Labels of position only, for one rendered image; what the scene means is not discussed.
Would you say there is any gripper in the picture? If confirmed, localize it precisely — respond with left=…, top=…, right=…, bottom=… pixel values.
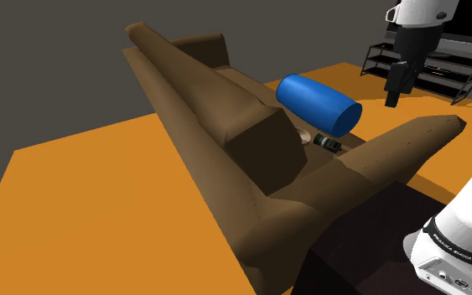
left=384, top=24, right=445, bottom=108

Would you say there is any black shelf television stand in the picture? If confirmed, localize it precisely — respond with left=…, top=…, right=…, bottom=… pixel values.
left=360, top=40, right=472, bottom=106

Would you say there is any blue cylinder bolster pillow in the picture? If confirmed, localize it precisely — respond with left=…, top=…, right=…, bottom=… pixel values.
left=275, top=73, right=364, bottom=139

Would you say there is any dark green bottle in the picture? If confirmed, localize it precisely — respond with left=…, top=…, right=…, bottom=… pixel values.
left=312, top=132, right=343, bottom=154

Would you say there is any pale round plate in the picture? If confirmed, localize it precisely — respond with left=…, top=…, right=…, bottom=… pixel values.
left=294, top=127, right=313, bottom=147

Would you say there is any brown sofa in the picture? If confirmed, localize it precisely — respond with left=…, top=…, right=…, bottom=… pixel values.
left=122, top=21, right=469, bottom=295

